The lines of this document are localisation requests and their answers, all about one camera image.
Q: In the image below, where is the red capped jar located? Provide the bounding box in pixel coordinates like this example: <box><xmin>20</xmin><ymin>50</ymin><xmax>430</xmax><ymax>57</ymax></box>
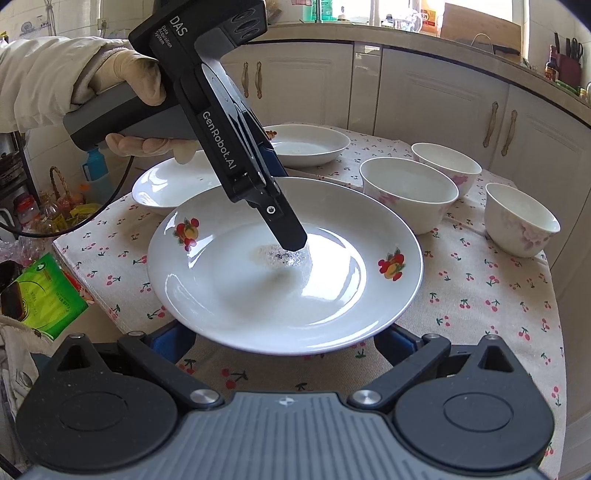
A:
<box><xmin>14</xmin><ymin>194</ymin><xmax>42</xmax><ymax>227</ymax></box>

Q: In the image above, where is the white floral bowl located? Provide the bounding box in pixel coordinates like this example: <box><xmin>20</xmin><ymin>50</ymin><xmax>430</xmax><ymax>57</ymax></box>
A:
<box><xmin>359</xmin><ymin>157</ymin><xmax>460</xmax><ymax>236</ymax></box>
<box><xmin>485</xmin><ymin>183</ymin><xmax>561</xmax><ymax>258</ymax></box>
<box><xmin>411</xmin><ymin>142</ymin><xmax>483</xmax><ymax>200</ymax></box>

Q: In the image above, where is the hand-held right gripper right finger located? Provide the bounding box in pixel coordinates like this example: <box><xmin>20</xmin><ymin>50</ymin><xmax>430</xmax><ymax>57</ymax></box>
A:
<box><xmin>348</xmin><ymin>323</ymin><xmax>529</xmax><ymax>413</ymax></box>

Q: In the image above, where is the black cable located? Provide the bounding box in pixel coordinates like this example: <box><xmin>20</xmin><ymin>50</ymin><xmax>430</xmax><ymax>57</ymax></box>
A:
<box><xmin>0</xmin><ymin>154</ymin><xmax>134</xmax><ymax>238</ymax></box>

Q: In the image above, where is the wooden cutting board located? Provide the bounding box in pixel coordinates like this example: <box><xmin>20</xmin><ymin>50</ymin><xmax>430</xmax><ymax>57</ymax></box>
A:
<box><xmin>441</xmin><ymin>2</ymin><xmax>522</xmax><ymax>54</ymax></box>

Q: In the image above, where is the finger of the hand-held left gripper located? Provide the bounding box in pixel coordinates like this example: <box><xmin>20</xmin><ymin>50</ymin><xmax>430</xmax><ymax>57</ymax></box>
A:
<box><xmin>249</xmin><ymin>185</ymin><xmax>308</xmax><ymax>254</ymax></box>
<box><xmin>252</xmin><ymin>122</ymin><xmax>289</xmax><ymax>179</ymax></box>

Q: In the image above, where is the green plastic bottle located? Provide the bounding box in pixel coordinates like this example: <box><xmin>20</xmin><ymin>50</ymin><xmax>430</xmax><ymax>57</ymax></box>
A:
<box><xmin>311</xmin><ymin>0</ymin><xmax>345</xmax><ymax>19</ymax></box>

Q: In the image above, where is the blue bottle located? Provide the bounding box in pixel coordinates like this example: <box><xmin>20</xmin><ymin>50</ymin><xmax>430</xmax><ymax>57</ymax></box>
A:
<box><xmin>83</xmin><ymin>148</ymin><xmax>109</xmax><ymax>183</ymax></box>

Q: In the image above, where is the cherry print tablecloth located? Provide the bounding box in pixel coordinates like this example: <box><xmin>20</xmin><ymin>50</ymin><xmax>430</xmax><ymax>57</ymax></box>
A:
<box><xmin>52</xmin><ymin>122</ymin><xmax>568</xmax><ymax>462</ymax></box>

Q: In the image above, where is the green packet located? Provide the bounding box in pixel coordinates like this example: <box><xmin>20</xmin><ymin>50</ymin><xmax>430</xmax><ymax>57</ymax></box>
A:
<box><xmin>14</xmin><ymin>251</ymin><xmax>88</xmax><ymax>342</ymax></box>

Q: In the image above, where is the person's left hand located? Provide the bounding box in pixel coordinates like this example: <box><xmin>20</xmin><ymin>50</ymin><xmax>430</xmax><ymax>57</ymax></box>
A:
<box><xmin>88</xmin><ymin>41</ymin><xmax>201</xmax><ymax>163</ymax></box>

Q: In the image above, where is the person's left forearm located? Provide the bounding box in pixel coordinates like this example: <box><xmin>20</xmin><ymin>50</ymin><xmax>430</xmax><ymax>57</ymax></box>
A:
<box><xmin>0</xmin><ymin>37</ymin><xmax>116</xmax><ymax>134</ymax></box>

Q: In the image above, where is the orange carton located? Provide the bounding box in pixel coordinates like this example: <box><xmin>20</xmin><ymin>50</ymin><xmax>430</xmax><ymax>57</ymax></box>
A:
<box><xmin>418</xmin><ymin>7</ymin><xmax>441</xmax><ymax>35</ymax></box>

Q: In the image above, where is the white plate with fruit print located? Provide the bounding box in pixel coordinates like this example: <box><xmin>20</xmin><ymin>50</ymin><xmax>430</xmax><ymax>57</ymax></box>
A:
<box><xmin>147</xmin><ymin>176</ymin><xmax>424</xmax><ymax>356</ymax></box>

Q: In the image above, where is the wicker basket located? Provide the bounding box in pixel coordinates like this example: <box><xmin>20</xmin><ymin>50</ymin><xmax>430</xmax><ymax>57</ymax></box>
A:
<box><xmin>39</xmin><ymin>166</ymin><xmax>100</xmax><ymax>232</ymax></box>

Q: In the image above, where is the dark red knife block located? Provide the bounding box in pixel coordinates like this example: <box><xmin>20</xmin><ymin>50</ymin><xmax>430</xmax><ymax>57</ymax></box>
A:
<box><xmin>551</xmin><ymin>32</ymin><xmax>583</xmax><ymax>88</ymax></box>

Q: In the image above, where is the cream cloth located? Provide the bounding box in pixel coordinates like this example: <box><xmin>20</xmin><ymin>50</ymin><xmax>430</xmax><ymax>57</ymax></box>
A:
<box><xmin>0</xmin><ymin>316</ymin><xmax>61</xmax><ymax>416</ymax></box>

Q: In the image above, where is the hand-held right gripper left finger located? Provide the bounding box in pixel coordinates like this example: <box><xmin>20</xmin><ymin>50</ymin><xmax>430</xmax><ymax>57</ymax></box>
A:
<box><xmin>54</xmin><ymin>318</ymin><xmax>225</xmax><ymax>413</ymax></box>

